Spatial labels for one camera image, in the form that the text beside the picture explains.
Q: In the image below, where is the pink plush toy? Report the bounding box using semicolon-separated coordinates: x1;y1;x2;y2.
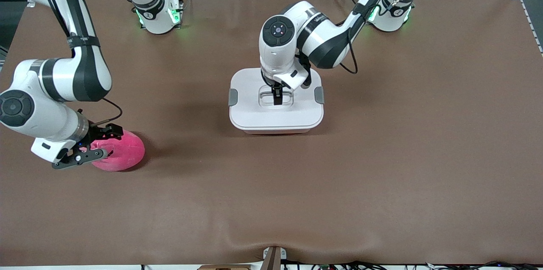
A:
87;130;146;172

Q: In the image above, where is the white box lid with handle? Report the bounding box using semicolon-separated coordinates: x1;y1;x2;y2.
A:
228;68;325;131

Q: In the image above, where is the pink plastic storage box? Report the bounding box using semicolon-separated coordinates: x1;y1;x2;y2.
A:
244;129;310;135

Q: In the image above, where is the brown table mat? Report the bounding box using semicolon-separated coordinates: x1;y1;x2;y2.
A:
0;0;543;267

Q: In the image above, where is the wooden clamp block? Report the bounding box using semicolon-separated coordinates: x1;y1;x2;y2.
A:
262;246;287;270

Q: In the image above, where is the white perforated edge strip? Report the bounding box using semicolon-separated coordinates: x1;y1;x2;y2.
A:
520;0;543;56

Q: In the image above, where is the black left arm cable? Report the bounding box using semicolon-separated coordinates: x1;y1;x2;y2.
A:
337;0;425;75

